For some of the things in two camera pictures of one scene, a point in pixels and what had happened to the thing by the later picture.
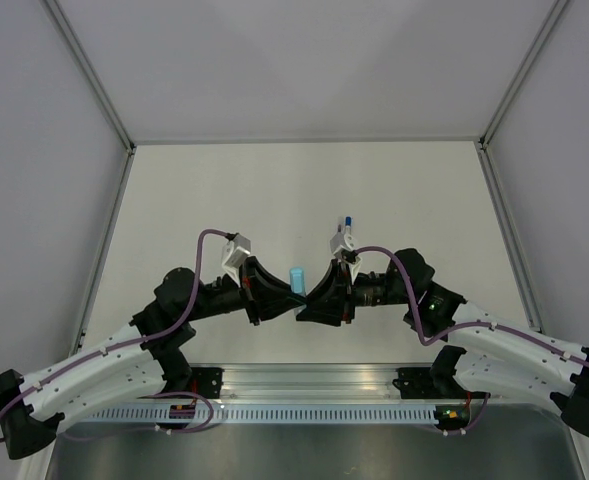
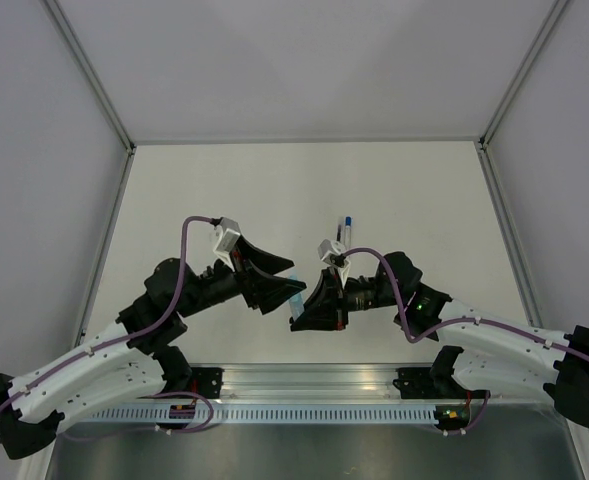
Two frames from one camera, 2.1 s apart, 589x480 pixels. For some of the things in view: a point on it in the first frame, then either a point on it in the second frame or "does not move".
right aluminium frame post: (556, 10) does not move
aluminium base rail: (311, 385) does not move
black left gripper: (256, 279) -> (259, 288)
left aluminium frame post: (99, 89) does not move
